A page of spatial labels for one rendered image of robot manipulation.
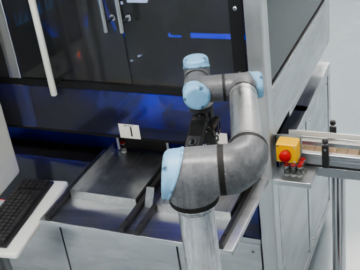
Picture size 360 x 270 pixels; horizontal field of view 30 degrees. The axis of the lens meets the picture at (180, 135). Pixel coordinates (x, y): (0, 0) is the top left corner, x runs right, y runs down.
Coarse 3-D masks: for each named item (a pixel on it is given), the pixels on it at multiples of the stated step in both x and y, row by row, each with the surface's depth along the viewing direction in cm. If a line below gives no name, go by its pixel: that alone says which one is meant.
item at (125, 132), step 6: (120, 126) 248; (126, 126) 247; (132, 126) 246; (138, 126) 245; (120, 132) 250; (126, 132) 248; (132, 132) 247; (138, 132) 246; (132, 138) 249; (138, 138) 248
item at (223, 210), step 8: (240, 192) 223; (160, 200) 226; (168, 200) 230; (224, 200) 226; (232, 200) 226; (240, 200) 223; (160, 208) 225; (168, 208) 224; (216, 208) 223; (224, 208) 222; (232, 208) 216; (216, 216) 217; (224, 216) 216
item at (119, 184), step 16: (112, 144) 263; (96, 160) 253; (112, 160) 258; (128, 160) 257; (144, 160) 255; (160, 160) 254; (96, 176) 249; (112, 176) 248; (128, 176) 247; (144, 176) 245; (80, 192) 236; (96, 192) 240; (112, 192) 239; (128, 192) 237; (144, 192) 234
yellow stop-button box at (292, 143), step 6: (282, 138) 228; (288, 138) 227; (294, 138) 227; (300, 138) 227; (276, 144) 225; (282, 144) 225; (288, 144) 224; (294, 144) 224; (300, 144) 228; (276, 150) 227; (282, 150) 226; (288, 150) 225; (294, 150) 224; (300, 150) 229; (276, 156) 228; (294, 156) 225; (294, 162) 226
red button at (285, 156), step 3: (285, 150) 224; (282, 153) 223; (285, 153) 223; (288, 153) 223; (279, 156) 224; (282, 156) 223; (285, 156) 223; (288, 156) 223; (282, 159) 224; (285, 159) 223; (288, 159) 223
